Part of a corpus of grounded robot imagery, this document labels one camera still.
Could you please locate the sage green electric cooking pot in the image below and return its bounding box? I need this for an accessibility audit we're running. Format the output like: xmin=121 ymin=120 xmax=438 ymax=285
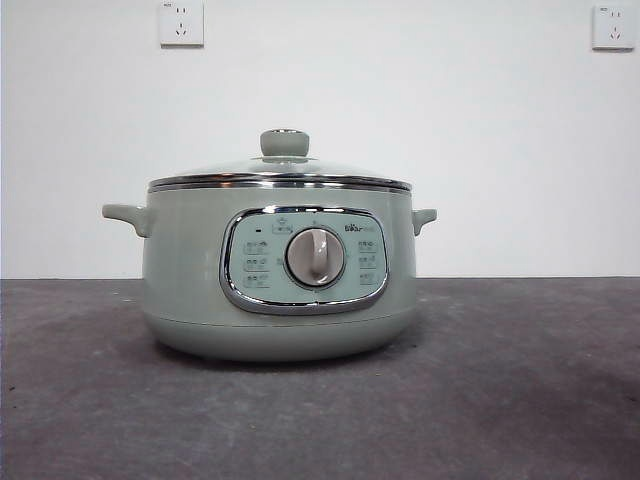
xmin=101 ymin=185 xmax=439 ymax=363

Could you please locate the white wall socket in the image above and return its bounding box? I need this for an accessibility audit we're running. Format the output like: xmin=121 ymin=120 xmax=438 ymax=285
xmin=591 ymin=4 xmax=636 ymax=51
xmin=159 ymin=0 xmax=206 ymax=49

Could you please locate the glass lid with green knob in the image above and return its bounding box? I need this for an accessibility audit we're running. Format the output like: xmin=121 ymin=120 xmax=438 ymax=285
xmin=147 ymin=128 xmax=414 ymax=194

